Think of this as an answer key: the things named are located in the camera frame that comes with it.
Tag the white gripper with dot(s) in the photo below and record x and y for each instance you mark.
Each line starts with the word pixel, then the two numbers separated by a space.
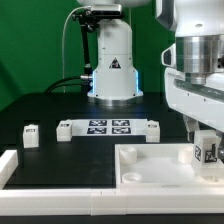
pixel 198 103

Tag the white square tabletop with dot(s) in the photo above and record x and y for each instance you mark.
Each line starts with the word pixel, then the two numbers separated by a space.
pixel 161 165

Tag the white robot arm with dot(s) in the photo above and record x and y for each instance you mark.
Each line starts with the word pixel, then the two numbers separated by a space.
pixel 194 63

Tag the fiducial tag sheet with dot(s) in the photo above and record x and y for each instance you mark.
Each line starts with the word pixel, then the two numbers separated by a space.
pixel 109 127

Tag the white fence obstacle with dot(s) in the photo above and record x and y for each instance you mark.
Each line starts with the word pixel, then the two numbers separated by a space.
pixel 123 200

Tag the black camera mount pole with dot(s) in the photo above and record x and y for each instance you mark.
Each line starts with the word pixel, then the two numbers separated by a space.
pixel 86 43

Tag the grey camera bar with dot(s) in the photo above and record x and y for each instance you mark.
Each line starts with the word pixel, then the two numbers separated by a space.
pixel 110 9

